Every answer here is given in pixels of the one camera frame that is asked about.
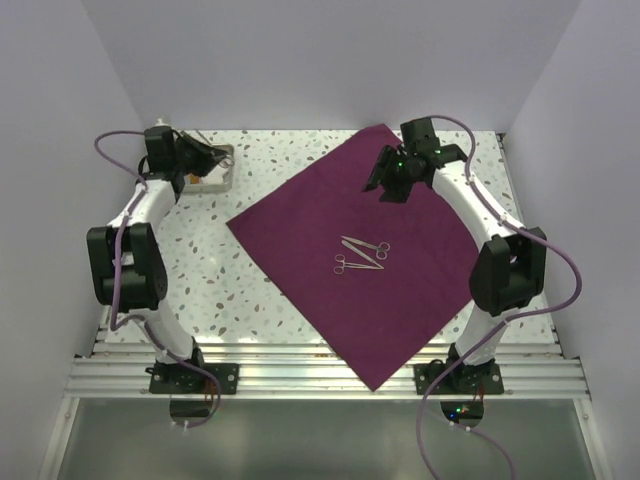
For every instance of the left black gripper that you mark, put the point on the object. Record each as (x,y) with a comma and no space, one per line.
(209,157)

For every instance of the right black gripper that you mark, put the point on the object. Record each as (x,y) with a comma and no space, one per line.
(382,176)

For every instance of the metal scissors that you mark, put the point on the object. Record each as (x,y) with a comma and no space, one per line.
(381,250)

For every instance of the metal tweezers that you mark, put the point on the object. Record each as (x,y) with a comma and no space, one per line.
(363,252)

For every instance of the hemostat clamp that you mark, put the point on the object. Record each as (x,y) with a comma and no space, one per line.
(342,265)

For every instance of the small scissors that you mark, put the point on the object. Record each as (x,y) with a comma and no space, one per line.
(227,161)

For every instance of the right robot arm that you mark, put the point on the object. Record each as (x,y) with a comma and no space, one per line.
(509,269)

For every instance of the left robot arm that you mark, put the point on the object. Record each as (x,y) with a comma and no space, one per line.
(127,268)

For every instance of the stainless steel tray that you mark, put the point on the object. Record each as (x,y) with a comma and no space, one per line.
(220,180)

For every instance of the purple cloth drape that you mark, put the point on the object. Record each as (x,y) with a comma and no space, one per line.
(375,320)

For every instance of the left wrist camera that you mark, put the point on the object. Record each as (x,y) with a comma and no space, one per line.
(162,122)

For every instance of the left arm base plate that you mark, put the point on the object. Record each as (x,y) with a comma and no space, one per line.
(215,375)

